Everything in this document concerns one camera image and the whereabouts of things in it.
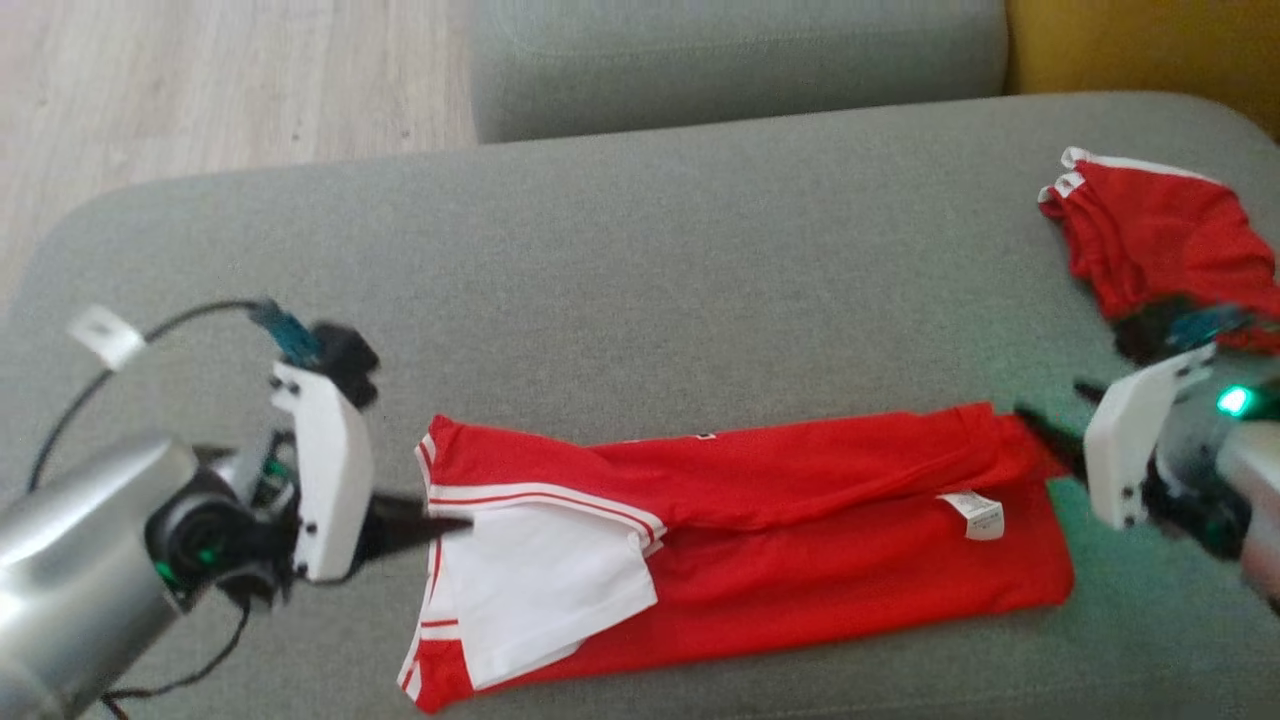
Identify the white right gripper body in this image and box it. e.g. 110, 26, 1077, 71
1082, 344, 1217, 530

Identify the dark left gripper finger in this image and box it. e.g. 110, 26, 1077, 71
355, 530, 447, 568
370, 493, 474, 535

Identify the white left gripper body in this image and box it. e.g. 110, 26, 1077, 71
269, 361, 377, 585

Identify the red and white jersey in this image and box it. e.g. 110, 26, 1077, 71
397, 401, 1078, 715

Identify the folded red garment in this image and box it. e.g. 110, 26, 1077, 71
1036, 146, 1280, 358

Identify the yellow cushion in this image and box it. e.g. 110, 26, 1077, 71
1004, 0, 1280, 143

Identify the grey sofa seat cushion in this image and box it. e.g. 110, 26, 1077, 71
0, 92, 1280, 720

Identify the grey sofa back cushion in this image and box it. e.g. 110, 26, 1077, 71
469, 0, 1010, 145

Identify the black right camera cable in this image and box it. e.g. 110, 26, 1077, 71
1168, 304, 1280, 351

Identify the black camera cable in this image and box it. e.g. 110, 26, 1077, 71
1168, 304, 1280, 351
27, 297, 323, 493

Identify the thin black left gripper cable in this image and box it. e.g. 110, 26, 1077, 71
98, 598, 253, 716

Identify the black left camera cable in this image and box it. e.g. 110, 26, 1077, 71
27, 297, 323, 493

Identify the white cable tag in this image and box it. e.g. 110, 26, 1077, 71
67, 304, 147, 372

